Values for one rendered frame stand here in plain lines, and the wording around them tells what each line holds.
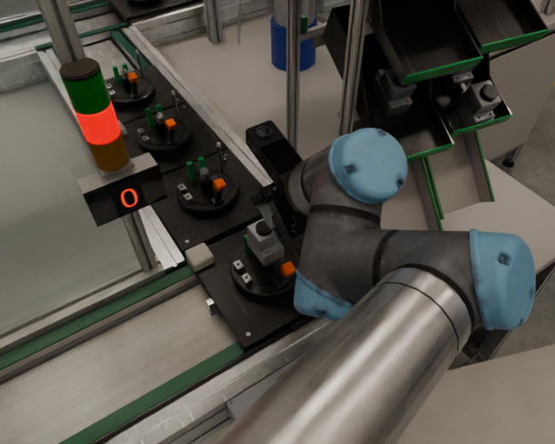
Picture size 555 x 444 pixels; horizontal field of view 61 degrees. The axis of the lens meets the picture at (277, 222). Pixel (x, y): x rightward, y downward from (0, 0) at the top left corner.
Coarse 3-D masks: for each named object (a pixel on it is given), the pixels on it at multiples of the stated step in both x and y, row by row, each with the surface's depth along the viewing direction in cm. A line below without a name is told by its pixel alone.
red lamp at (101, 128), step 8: (112, 104) 65; (104, 112) 63; (112, 112) 64; (80, 120) 63; (88, 120) 62; (96, 120) 63; (104, 120) 63; (112, 120) 64; (88, 128) 64; (96, 128) 64; (104, 128) 64; (112, 128) 65; (88, 136) 65; (96, 136) 64; (104, 136) 65; (112, 136) 66
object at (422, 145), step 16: (336, 16) 79; (336, 32) 81; (336, 48) 83; (368, 48) 87; (336, 64) 85; (368, 64) 86; (384, 64) 86; (368, 80) 85; (368, 96) 84; (416, 96) 85; (368, 112) 82; (416, 112) 84; (432, 112) 83; (384, 128) 82; (400, 128) 82; (416, 128) 83; (432, 128) 83; (400, 144) 81; (416, 144) 82; (432, 144) 82; (448, 144) 80
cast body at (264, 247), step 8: (256, 224) 83; (264, 224) 83; (248, 232) 84; (256, 232) 83; (264, 232) 82; (272, 232) 83; (248, 240) 87; (256, 240) 82; (264, 240) 82; (272, 240) 83; (256, 248) 85; (264, 248) 84; (272, 248) 84; (280, 248) 84; (256, 256) 87; (264, 256) 83; (272, 256) 84; (280, 256) 86; (264, 264) 85
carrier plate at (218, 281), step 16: (224, 240) 98; (240, 240) 98; (288, 240) 98; (224, 256) 95; (208, 272) 92; (224, 272) 92; (208, 288) 90; (224, 288) 90; (224, 304) 88; (240, 304) 88; (256, 304) 87; (272, 304) 87; (288, 304) 87; (224, 320) 87; (240, 320) 85; (256, 320) 85; (272, 320) 85; (288, 320) 85; (240, 336) 83; (256, 336) 83; (272, 336) 85
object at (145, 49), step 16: (128, 48) 157; (144, 48) 154; (112, 64) 156; (128, 64) 156; (144, 64) 150; (160, 64) 149; (176, 80) 142; (192, 96) 135; (208, 112) 130; (224, 128) 125; (240, 144) 120; (240, 160) 116; (256, 160) 116; (256, 176) 112; (144, 208) 106; (144, 224) 103; (160, 224) 103; (160, 240) 100; (160, 256) 97; (176, 256) 97
